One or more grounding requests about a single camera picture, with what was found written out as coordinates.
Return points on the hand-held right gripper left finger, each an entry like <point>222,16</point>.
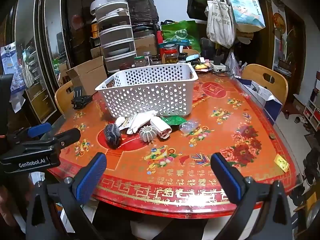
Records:
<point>90,177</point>

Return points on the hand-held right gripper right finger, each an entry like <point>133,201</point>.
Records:
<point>226,177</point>

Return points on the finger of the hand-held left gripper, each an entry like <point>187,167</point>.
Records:
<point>68,135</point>
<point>40,128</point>

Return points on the dark striped sock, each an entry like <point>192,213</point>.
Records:
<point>112,136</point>

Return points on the small white pouch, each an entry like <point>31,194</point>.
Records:
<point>119,121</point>

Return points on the clear plastic bag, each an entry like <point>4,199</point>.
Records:
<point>188,127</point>
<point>232,63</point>

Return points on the white packet with red print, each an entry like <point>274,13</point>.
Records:
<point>140,122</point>

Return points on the white ribbed round object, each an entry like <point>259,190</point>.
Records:
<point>148,133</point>

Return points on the green plastic packet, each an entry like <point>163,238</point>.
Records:
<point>175,120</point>

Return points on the white cloth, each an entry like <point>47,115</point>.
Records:
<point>161,128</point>

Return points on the white perforated plastic basket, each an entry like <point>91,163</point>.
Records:
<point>150,97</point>

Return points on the wooden chair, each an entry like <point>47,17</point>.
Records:
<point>252,73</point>
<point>62,100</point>

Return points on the black clip stand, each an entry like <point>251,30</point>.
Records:
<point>78,97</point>

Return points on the yellow card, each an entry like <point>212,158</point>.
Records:
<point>281,163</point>

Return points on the cardboard box flap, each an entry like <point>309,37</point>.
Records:
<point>87,73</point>

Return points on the blue printed hanging bag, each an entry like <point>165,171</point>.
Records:
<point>12,62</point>

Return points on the dark wardrobe with mirrors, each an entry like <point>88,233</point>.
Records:
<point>32,55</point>

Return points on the blue and white paper bag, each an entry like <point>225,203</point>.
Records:
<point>271,107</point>

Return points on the glass jar with green lid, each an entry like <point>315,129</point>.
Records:
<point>139,62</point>

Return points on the stacked clear storage tower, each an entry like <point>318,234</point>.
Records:
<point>116,42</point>

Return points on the tall clear glass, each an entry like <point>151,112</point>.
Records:
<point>147,58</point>

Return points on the white power strip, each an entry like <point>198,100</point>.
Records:
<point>218,67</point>

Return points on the yellow packet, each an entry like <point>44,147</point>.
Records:
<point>201,66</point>

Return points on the crumpled clear plastic bag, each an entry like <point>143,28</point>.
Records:
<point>232,63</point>

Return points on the dark glass jar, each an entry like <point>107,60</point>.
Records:
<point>156,60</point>

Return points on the closed cardboard box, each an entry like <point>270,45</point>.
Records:
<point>146,45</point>

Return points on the blue face mask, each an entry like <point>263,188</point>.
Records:
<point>193,57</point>

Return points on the jar with black lid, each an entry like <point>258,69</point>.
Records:
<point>182,58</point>

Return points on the glass jar with red lid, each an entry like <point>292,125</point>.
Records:
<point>171,57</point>

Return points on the white dome lid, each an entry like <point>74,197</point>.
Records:
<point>97,5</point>

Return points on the black plastic bag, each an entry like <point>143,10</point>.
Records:
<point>142,10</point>

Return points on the green shopping bag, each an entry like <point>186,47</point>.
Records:
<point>185,30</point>

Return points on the beige canvas tote bag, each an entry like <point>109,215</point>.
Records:
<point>220,22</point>

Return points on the blue printed tote bag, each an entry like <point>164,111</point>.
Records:
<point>245,12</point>

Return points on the dark hanging bag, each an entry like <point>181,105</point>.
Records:
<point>196,7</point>

